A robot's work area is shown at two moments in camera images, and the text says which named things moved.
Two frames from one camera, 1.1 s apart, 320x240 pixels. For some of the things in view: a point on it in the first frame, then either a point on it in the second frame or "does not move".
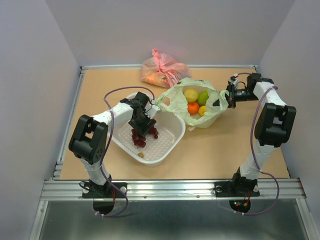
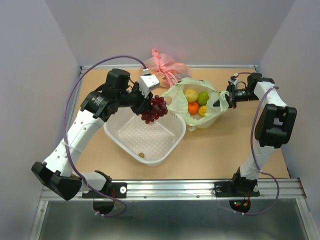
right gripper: (230, 91) does not move
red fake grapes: (139, 140) -> (158, 109)
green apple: (203, 97) does not move
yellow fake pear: (202, 110) does not move
